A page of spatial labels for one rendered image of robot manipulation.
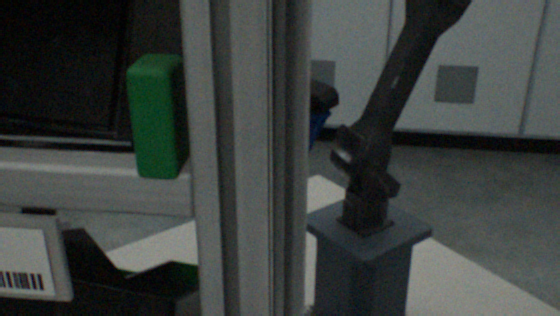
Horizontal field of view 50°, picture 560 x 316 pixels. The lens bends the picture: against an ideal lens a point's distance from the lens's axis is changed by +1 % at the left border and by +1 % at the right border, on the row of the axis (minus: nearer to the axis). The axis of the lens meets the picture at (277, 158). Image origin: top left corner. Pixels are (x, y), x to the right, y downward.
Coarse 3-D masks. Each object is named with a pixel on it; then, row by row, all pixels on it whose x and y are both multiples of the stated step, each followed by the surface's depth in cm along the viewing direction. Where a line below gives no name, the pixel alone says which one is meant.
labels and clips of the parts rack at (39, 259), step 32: (160, 64) 15; (128, 96) 15; (160, 96) 15; (160, 128) 16; (160, 160) 16; (0, 224) 18; (32, 224) 17; (0, 256) 18; (32, 256) 18; (64, 256) 18; (0, 288) 19; (32, 288) 18; (64, 288) 18
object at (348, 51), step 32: (320, 0) 333; (352, 0) 331; (384, 0) 328; (320, 32) 341; (352, 32) 339; (384, 32) 336; (320, 64) 348; (352, 64) 347; (384, 64) 346; (352, 96) 355
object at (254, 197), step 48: (192, 0) 14; (240, 0) 14; (288, 0) 31; (192, 48) 14; (240, 48) 14; (288, 48) 32; (192, 96) 15; (240, 96) 15; (288, 96) 33; (192, 144) 16; (240, 144) 15; (288, 144) 35; (240, 192) 16; (288, 192) 36; (240, 240) 17; (288, 240) 38; (240, 288) 17; (288, 288) 39
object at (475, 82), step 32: (480, 0) 322; (512, 0) 319; (544, 0) 319; (448, 32) 331; (480, 32) 329; (512, 32) 327; (448, 64) 339; (480, 64) 336; (512, 64) 334; (416, 96) 350; (448, 96) 346; (480, 96) 344; (512, 96) 342; (416, 128) 358; (448, 128) 355; (480, 128) 353; (512, 128) 350
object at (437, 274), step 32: (320, 192) 140; (192, 224) 128; (128, 256) 117; (160, 256) 117; (192, 256) 117; (416, 256) 117; (448, 256) 117; (416, 288) 109; (448, 288) 109; (480, 288) 109; (512, 288) 109
